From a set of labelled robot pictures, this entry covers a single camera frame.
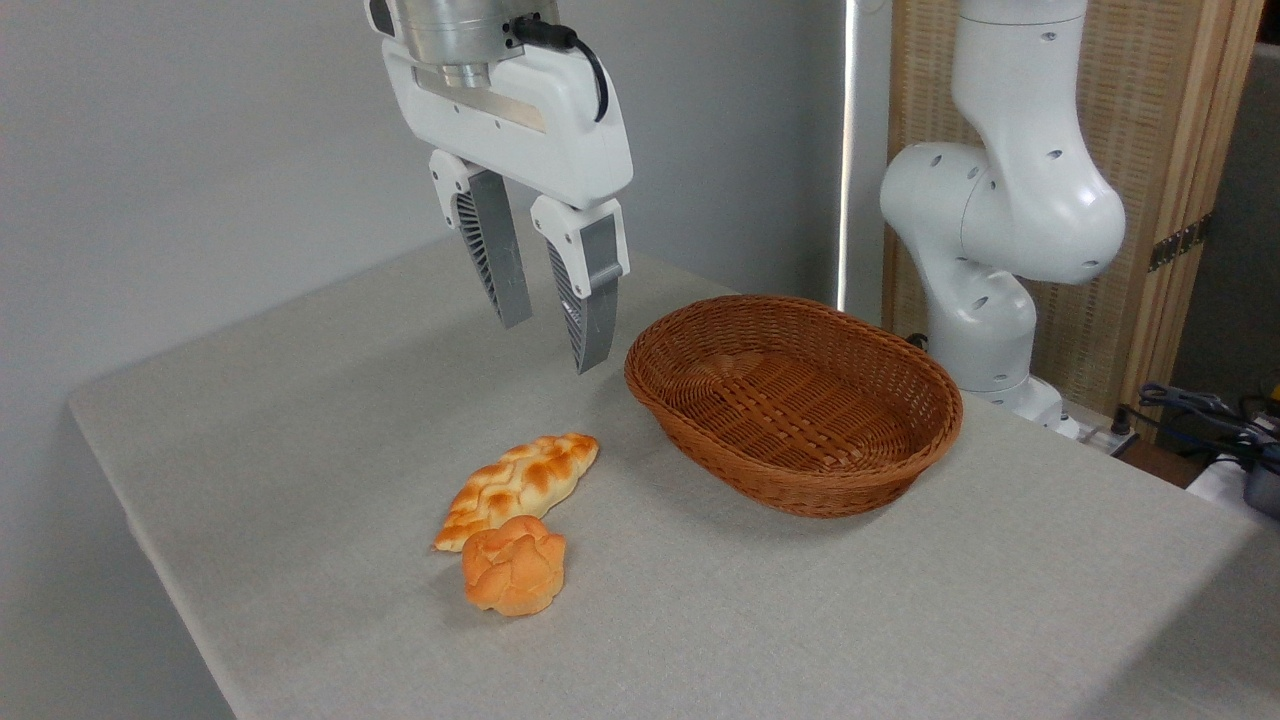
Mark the long braided bread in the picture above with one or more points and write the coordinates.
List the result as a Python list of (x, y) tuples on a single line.
[(520, 485)]

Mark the white cloth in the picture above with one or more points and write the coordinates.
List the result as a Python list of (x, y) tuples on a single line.
[(1218, 480)]

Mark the wooden rattan folding screen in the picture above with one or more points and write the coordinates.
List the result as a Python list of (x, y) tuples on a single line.
[(1160, 120)]

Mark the grey tablecloth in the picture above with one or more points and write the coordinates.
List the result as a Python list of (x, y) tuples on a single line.
[(350, 420)]

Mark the round orange bread bun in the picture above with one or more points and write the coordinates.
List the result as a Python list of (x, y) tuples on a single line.
[(515, 565)]

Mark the dark metal screen hinge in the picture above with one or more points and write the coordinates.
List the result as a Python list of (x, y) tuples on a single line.
[(1180, 243)]

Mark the brown oval wicker basket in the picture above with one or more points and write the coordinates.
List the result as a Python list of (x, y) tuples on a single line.
[(800, 410)]

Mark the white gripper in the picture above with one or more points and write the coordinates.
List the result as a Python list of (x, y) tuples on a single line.
[(520, 130)]

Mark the white vertical light strip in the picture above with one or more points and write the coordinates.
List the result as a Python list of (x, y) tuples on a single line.
[(848, 150)]

